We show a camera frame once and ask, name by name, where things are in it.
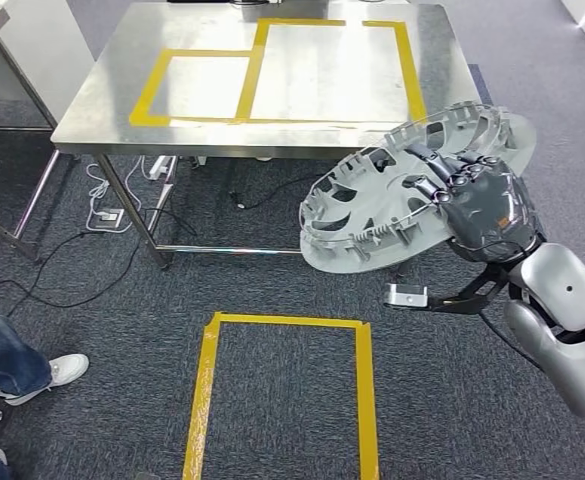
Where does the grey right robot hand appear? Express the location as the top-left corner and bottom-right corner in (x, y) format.
(401, 144), (546, 266)

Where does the grey plastic wheel hubcap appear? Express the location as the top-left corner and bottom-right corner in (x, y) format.
(299, 100), (538, 275)

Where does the steel workbench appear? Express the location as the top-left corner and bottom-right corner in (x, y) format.
(50, 0), (483, 270)

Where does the clear plastic hand wrap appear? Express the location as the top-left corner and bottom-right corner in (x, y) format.
(447, 162), (546, 266)

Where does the white power strip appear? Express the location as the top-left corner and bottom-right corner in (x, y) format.
(148, 155), (177, 181)

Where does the white power adapter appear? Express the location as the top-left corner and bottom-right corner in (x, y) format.
(94, 207), (124, 231)

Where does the person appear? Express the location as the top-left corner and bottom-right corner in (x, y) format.
(0, 309), (90, 480)

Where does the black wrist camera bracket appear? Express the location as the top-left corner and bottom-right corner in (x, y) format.
(426, 261), (512, 316)

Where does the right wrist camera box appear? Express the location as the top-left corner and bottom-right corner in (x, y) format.
(384, 283), (429, 309)

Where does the short black floor cable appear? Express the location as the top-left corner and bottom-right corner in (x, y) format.
(229, 173), (325, 212)

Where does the white coiled cable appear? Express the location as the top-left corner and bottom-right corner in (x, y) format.
(84, 158), (148, 233)

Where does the long black floor cable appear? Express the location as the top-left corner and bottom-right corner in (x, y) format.
(0, 208), (198, 313)

